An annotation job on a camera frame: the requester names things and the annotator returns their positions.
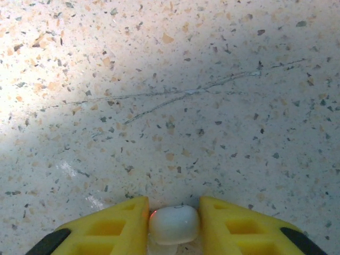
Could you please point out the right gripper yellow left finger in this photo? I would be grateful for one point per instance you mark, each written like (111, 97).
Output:
(132, 212)

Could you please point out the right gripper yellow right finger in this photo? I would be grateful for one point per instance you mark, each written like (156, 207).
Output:
(215, 215)

